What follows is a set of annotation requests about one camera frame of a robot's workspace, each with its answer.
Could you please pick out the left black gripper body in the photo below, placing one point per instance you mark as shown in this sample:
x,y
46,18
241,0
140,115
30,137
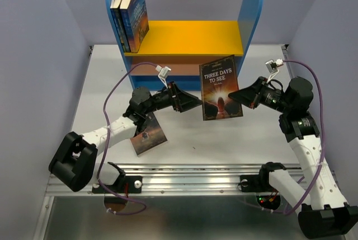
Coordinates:
x,y
165,98

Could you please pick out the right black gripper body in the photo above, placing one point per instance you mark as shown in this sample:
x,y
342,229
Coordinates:
x,y
269,97

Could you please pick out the Three Days to See book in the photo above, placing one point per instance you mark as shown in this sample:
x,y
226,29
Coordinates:
x,y
218,79

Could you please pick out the A Tale of Two Cities book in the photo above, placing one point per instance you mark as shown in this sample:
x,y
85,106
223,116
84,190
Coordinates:
x,y
151,137

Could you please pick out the Jane Eyre book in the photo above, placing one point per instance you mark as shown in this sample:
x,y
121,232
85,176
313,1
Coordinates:
x,y
138,24

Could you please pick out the Animal Farm book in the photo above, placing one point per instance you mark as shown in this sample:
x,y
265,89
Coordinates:
x,y
116,22

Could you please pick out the Nineteen Eighty-Four book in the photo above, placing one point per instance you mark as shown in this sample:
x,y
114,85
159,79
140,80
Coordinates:
x,y
124,8

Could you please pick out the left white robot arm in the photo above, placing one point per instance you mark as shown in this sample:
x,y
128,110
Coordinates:
x,y
74,162

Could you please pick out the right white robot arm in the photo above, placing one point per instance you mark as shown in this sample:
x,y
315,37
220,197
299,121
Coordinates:
x,y
322,210

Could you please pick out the blue yellow wooden bookshelf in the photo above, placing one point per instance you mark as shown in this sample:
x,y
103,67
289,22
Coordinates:
x,y
185,44

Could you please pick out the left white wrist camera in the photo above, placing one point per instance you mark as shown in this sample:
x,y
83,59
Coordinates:
x,y
163,73

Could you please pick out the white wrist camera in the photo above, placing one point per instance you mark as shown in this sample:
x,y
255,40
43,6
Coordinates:
x,y
273,68
163,73

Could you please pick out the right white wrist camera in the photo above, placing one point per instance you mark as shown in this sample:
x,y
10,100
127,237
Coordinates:
x,y
273,68

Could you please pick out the aluminium mounting rail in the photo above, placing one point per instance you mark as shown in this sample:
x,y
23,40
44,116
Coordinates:
x,y
190,179

